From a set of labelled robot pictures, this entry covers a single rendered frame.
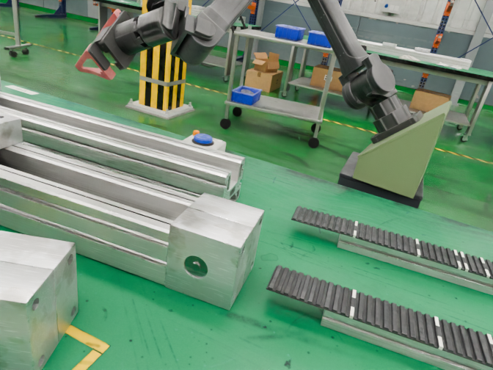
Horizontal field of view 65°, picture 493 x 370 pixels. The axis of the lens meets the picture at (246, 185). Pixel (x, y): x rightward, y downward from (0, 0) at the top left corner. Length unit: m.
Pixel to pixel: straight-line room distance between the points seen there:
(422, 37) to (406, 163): 7.14
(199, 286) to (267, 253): 0.15
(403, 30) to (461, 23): 0.92
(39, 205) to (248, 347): 0.33
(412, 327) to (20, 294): 0.41
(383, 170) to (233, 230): 0.54
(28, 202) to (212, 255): 0.27
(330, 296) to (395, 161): 0.49
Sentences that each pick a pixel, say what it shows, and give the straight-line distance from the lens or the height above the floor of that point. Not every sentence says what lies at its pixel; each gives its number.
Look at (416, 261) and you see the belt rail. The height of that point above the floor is 0.79.
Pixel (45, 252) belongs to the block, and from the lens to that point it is 0.43.
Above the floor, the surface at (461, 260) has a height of 0.81.
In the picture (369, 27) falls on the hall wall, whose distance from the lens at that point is 8.08.
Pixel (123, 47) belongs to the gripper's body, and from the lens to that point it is 0.78.
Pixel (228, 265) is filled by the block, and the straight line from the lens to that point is 0.46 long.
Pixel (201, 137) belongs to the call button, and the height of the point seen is 0.85.
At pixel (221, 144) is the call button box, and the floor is 0.84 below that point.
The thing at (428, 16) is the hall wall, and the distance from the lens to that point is 8.03.
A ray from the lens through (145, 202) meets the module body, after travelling 0.57.
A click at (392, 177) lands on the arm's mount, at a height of 0.81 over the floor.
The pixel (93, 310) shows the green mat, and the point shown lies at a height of 0.78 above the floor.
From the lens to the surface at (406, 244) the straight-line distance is 0.68.
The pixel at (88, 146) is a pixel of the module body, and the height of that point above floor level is 0.84.
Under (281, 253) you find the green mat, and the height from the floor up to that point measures 0.78.
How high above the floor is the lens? 1.13
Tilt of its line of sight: 25 degrees down
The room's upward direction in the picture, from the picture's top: 10 degrees clockwise
